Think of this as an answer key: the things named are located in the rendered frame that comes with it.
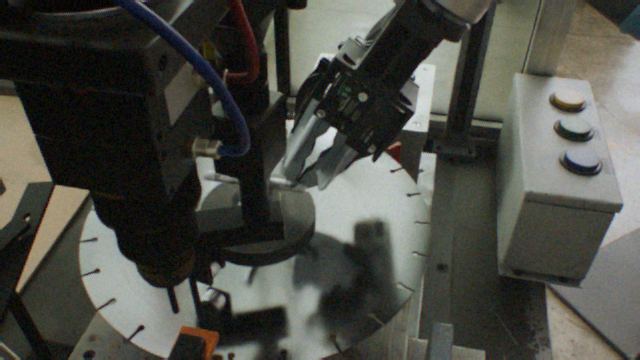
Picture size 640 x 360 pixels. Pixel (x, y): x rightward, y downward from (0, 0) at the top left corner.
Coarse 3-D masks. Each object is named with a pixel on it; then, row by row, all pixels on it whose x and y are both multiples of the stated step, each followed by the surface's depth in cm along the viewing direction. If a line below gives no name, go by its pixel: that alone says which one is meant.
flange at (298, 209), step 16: (272, 176) 58; (224, 192) 56; (272, 192) 53; (288, 192) 56; (208, 208) 54; (288, 208) 54; (304, 208) 54; (288, 224) 52; (304, 224) 52; (288, 240) 51; (304, 240) 52; (240, 256) 50; (256, 256) 50; (272, 256) 50
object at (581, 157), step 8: (568, 152) 69; (576, 152) 69; (584, 152) 69; (592, 152) 69; (568, 160) 68; (576, 160) 68; (584, 160) 68; (592, 160) 68; (576, 168) 68; (584, 168) 67; (592, 168) 67
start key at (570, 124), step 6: (564, 120) 74; (570, 120) 74; (576, 120) 74; (582, 120) 74; (558, 126) 74; (564, 126) 73; (570, 126) 73; (576, 126) 73; (582, 126) 73; (588, 126) 73; (564, 132) 73; (570, 132) 73; (576, 132) 72; (582, 132) 72; (588, 132) 73
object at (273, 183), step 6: (204, 174) 52; (210, 174) 52; (216, 174) 52; (210, 180) 52; (216, 180) 52; (222, 180) 52; (228, 180) 51; (234, 180) 51; (270, 180) 51; (276, 180) 51; (282, 180) 51; (288, 180) 51; (294, 180) 51; (270, 186) 51; (276, 186) 51; (282, 186) 51; (288, 186) 51; (294, 186) 51; (300, 186) 50; (306, 186) 51; (270, 192) 52; (300, 192) 51
